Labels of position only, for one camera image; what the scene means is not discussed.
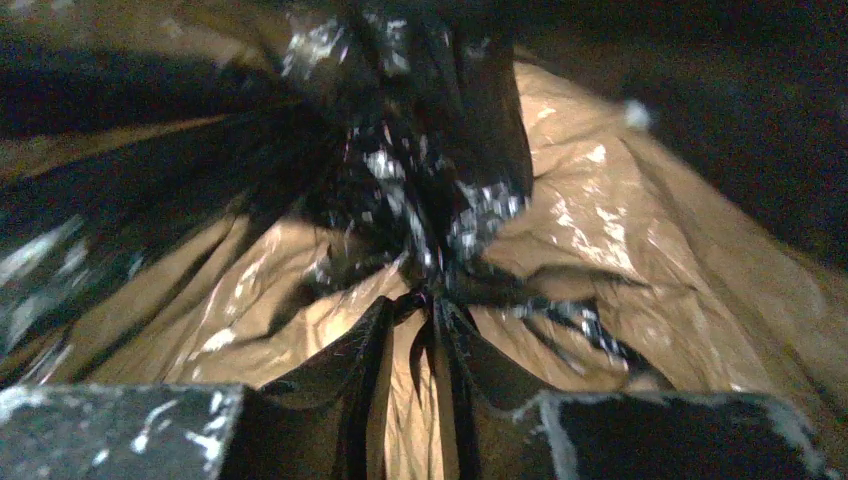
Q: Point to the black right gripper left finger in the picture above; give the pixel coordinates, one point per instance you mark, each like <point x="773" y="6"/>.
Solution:
<point x="322" y="420"/>

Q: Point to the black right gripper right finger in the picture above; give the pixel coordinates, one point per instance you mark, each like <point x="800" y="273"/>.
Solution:
<point x="501" y="422"/>

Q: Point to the black trash bag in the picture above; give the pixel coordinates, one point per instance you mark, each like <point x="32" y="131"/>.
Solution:
<point x="622" y="196"/>

